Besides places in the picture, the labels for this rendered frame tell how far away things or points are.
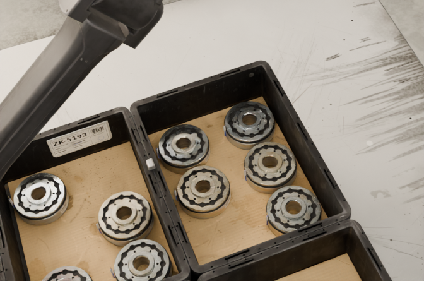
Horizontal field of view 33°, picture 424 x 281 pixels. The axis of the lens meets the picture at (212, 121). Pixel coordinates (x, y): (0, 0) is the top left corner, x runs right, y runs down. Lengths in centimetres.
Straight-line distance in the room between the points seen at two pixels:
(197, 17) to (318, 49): 33
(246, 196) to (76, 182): 34
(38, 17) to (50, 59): 214
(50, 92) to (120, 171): 59
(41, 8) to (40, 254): 179
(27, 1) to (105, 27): 226
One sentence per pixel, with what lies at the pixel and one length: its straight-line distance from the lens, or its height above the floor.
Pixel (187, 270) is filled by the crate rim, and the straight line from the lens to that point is 125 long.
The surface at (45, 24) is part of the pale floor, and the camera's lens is 301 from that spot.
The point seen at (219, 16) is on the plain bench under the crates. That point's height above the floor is 70.
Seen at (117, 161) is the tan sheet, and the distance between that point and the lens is 150.
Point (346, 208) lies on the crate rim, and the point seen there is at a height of 93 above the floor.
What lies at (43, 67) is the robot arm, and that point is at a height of 139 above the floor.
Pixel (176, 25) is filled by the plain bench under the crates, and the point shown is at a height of 70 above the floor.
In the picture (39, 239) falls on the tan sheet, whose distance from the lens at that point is 145.
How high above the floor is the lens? 205
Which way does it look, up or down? 53 degrees down
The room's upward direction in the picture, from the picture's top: 7 degrees counter-clockwise
